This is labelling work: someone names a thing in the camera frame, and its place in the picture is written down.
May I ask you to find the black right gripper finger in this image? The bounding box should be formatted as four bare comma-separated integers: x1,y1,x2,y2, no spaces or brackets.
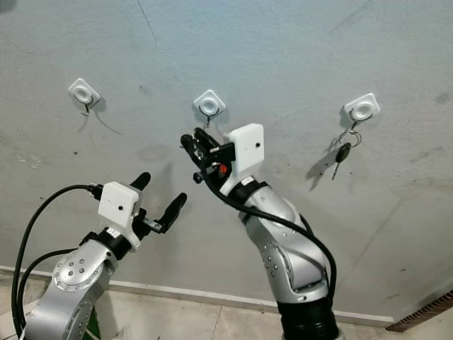
180,133,210,165
193,127,222,153

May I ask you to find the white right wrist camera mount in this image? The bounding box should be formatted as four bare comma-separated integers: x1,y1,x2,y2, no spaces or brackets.
230,123,265,178

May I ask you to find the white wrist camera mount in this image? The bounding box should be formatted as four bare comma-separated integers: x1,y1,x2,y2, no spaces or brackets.
98,181,141,234
230,123,265,178

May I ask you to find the white adhesive wall hook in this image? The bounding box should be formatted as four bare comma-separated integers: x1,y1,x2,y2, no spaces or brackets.
343,93,381,132
193,89,227,128
68,78,101,115

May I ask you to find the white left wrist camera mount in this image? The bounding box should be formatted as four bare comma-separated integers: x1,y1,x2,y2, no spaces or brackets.
98,181,141,234

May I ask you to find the pale wall baseboard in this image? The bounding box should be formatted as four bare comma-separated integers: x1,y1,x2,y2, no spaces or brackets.
0,266,394,325

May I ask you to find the short black left arm cable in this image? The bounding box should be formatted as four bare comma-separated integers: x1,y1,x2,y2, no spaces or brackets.
18,248,89,334

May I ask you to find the black key on ring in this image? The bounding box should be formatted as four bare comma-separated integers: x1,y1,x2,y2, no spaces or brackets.
330,126,363,181

